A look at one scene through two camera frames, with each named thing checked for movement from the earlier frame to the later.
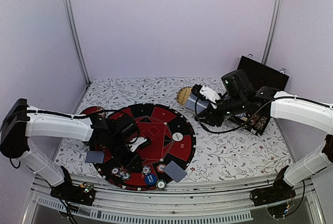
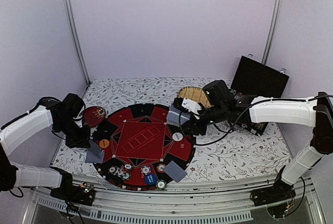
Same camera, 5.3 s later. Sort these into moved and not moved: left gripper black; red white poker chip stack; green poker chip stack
Moved: left gripper black
Not moved: red white poker chip stack; green poker chip stack
